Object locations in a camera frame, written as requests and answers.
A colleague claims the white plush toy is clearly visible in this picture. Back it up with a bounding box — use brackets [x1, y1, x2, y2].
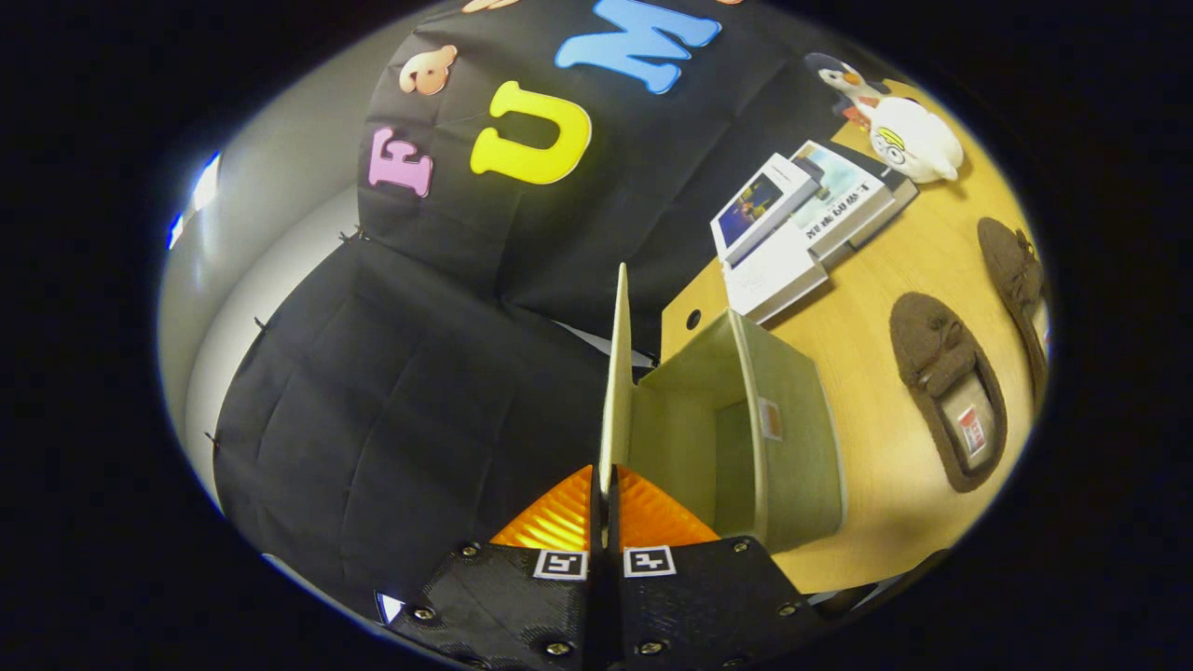
[869, 96, 965, 184]

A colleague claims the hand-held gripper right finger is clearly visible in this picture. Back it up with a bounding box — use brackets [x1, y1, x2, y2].
[606, 464, 826, 671]

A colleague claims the brown fuzzy shoe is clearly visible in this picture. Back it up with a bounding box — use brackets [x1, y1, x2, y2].
[888, 292, 1008, 493]
[977, 217, 1049, 411]

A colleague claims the small white book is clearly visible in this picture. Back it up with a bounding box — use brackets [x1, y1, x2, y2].
[710, 152, 821, 267]

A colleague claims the black book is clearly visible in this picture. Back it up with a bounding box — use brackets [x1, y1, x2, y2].
[843, 140, 919, 251]

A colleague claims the penguin plush toy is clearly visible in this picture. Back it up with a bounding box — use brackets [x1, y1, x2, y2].
[804, 52, 891, 127]

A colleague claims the white text cover book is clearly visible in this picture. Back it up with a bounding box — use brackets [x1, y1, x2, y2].
[722, 224, 829, 325]

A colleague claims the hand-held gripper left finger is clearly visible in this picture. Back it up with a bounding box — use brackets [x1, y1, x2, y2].
[377, 464, 602, 671]

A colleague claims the green fabric storage box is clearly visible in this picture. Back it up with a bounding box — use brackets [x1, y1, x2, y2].
[596, 263, 846, 555]

